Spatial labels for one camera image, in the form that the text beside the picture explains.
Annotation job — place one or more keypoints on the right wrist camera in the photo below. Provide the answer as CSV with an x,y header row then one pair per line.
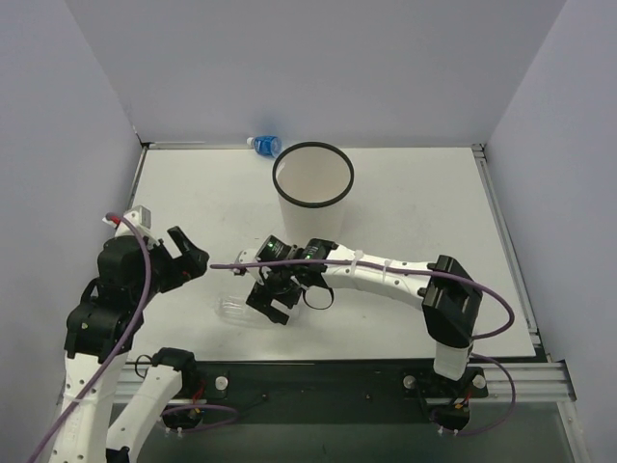
x,y
246,256

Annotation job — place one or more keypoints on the aluminium frame rail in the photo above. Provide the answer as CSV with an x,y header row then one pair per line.
x,y
534,382

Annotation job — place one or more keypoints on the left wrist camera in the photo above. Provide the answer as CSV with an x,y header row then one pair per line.
x,y
139,216

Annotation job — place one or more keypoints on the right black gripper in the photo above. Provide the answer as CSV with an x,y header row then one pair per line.
x,y
269,295

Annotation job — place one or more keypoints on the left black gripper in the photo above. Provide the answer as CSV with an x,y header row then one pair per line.
x,y
170,260

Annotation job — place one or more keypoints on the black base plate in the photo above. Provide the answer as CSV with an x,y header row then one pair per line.
x,y
317,392

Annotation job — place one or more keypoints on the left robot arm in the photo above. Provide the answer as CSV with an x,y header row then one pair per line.
x,y
100,334

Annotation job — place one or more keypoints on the clear plastic bottle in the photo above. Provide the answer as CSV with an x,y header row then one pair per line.
x,y
233,310

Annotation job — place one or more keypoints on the blue label plastic bottle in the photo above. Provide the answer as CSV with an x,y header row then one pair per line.
x,y
266,145

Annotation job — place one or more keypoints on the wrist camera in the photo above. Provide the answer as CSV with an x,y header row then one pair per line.
x,y
246,256
139,216

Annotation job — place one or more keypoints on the white bin with black rim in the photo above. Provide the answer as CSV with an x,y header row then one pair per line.
x,y
312,181

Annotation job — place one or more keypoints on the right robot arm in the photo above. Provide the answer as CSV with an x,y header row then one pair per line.
x,y
442,290

